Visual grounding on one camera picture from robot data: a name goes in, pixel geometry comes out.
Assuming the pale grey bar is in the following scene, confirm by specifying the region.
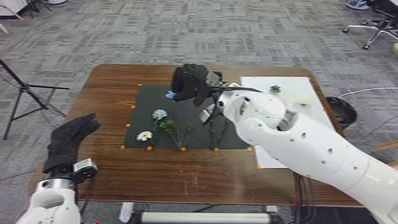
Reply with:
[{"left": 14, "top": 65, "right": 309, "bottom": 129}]
[{"left": 119, "top": 201, "right": 286, "bottom": 224}]

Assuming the black office chair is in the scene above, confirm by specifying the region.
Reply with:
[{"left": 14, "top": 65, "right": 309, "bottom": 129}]
[{"left": 341, "top": 0, "right": 398, "bottom": 51}]

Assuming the black tripod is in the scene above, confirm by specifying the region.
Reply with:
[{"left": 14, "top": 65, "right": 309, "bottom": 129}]
[{"left": 0, "top": 59, "right": 71, "bottom": 141}]

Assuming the pale blue flower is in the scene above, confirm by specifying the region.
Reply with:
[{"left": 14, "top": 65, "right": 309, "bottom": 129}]
[{"left": 149, "top": 108, "right": 170, "bottom": 129}]

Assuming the white flower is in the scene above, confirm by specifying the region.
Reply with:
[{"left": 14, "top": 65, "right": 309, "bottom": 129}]
[{"left": 135, "top": 130, "right": 154, "bottom": 143}]

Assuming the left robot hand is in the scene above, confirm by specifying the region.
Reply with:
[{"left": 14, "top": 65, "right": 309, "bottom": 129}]
[{"left": 42, "top": 112, "right": 103, "bottom": 175}]

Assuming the black cable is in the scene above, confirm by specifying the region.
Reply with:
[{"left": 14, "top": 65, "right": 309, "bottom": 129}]
[{"left": 207, "top": 83, "right": 263, "bottom": 94}]

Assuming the white cable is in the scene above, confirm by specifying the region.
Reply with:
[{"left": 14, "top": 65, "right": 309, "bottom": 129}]
[{"left": 335, "top": 86, "right": 398, "bottom": 100}]

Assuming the dark mat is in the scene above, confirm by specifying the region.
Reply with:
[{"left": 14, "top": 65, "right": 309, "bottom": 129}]
[{"left": 122, "top": 84, "right": 254, "bottom": 150}]

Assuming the white sheet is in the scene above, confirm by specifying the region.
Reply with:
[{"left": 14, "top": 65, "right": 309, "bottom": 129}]
[{"left": 238, "top": 76, "right": 337, "bottom": 170}]

